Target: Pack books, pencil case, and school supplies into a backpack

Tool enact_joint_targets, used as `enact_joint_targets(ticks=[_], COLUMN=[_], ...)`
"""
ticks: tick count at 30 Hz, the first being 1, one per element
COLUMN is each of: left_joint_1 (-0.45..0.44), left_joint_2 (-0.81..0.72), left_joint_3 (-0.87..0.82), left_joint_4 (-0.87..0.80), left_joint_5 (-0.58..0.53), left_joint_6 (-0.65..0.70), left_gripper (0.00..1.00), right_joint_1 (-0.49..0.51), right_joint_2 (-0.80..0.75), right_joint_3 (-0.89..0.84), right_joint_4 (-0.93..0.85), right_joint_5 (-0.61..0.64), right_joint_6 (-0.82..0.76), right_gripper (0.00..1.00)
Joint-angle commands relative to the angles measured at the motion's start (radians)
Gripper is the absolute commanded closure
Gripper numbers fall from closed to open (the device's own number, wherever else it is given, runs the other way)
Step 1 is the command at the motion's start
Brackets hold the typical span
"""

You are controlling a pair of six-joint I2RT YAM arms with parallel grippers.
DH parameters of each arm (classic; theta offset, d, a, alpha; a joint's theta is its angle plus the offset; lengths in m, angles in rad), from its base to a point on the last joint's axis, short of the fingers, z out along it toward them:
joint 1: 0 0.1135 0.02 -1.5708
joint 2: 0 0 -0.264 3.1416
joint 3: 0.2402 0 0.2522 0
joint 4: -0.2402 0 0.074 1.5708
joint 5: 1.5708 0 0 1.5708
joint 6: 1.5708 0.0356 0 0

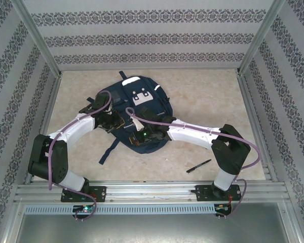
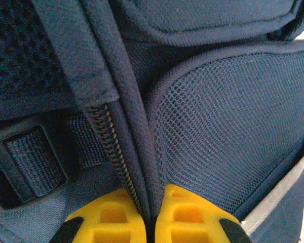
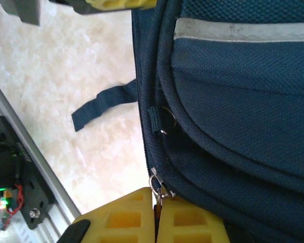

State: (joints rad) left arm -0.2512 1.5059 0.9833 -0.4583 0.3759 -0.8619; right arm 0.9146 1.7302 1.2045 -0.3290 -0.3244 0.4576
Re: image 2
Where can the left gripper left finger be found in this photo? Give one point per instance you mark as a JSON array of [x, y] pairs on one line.
[[106, 225]]

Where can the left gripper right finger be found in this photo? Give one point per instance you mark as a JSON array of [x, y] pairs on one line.
[[192, 222]]

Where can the navy blue backpack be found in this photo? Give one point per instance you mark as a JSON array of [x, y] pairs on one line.
[[205, 101]]

